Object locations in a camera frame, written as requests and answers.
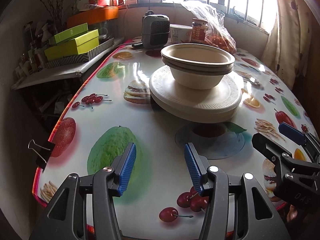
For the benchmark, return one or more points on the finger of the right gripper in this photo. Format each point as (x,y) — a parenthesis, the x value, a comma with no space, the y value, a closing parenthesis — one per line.
(307,140)
(271,151)

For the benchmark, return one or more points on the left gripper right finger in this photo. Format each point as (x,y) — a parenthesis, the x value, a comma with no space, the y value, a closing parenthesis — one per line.
(255,217)

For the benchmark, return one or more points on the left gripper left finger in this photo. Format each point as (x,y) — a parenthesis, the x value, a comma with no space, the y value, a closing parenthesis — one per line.
(65,215)

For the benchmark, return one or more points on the white paper plate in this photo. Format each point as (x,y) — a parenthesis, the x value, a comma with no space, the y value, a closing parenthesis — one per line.
(214,105)

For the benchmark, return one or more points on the beige paper bowl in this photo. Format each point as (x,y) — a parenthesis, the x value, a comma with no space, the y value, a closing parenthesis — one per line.
(198,76)
(197,55)

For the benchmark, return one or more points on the person right hand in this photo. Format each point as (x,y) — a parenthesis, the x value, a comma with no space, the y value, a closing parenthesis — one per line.
(292,214)

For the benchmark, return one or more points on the black binder clip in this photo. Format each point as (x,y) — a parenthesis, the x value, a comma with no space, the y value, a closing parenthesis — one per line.
(43,152)

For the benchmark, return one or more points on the floral cream curtain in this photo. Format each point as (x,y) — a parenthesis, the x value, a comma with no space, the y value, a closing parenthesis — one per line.
(287,49)

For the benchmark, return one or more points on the fruit print tablecloth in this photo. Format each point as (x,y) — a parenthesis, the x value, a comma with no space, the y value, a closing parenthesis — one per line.
(113,107)

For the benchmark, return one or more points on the plastic bag of oranges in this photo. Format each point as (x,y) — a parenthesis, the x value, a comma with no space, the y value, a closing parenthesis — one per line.
(216,34)

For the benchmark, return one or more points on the red label sauce jar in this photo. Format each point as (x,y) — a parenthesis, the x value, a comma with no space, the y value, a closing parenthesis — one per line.
(199,28)

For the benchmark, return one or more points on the grey side shelf board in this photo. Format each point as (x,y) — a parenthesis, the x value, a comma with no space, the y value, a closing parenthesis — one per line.
(64,72)

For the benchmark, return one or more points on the white yogurt tub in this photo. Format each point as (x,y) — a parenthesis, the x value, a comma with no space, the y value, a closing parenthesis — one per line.
(180,33)

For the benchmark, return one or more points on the striped black white box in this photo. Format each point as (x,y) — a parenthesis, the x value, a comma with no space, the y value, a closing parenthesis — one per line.
(81,58)

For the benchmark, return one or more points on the grey portable heater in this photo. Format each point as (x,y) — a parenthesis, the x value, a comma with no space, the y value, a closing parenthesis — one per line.
(155,30)

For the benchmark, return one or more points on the lime green box lower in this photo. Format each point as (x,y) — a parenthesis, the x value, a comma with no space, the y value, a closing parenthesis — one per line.
(76,46)

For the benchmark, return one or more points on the lime green box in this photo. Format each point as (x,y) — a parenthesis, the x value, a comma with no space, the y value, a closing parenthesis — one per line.
(76,46)
(68,34)

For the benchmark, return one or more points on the lime green box upper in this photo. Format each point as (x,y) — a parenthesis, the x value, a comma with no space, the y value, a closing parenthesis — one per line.
(68,34)

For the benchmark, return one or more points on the orange box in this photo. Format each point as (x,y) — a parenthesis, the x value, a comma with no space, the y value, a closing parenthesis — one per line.
(93,16)

